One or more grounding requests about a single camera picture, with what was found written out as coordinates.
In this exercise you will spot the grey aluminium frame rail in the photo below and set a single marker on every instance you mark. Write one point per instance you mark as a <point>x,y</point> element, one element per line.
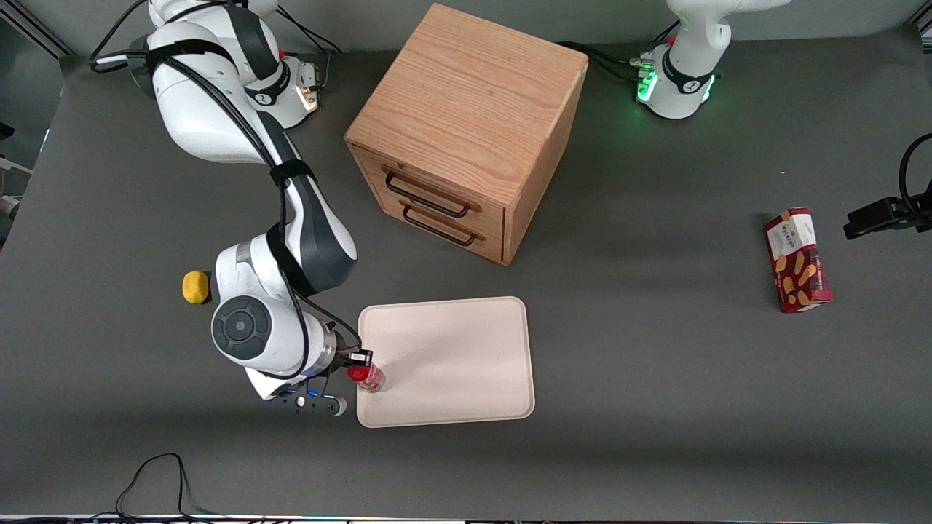
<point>36,33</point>

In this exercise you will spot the small red coke bottle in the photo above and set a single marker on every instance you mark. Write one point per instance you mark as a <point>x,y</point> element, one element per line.
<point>370,378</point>

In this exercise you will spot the oak wooden drawer cabinet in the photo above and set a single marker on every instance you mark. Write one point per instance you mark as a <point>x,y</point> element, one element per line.
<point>473,94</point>

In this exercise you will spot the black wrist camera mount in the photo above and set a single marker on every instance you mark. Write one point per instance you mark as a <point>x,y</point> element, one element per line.
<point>309,404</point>

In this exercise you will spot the red tartan shortbread box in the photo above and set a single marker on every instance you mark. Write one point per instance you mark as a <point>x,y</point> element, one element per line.
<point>797,262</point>

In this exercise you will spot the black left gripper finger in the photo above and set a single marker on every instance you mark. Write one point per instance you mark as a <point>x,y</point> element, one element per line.
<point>917,215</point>
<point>872,218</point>

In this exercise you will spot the beige rectangular tray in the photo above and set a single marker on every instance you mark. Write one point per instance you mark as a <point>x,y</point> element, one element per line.
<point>451,360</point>

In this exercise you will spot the yellow lemon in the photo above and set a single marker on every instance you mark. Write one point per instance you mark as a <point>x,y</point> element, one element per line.
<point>195,287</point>

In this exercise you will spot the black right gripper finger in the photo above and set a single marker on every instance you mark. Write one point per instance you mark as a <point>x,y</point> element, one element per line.
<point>360,357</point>

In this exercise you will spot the wooden drawer front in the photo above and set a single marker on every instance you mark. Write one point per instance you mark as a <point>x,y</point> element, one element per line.
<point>495,218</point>
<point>495,249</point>

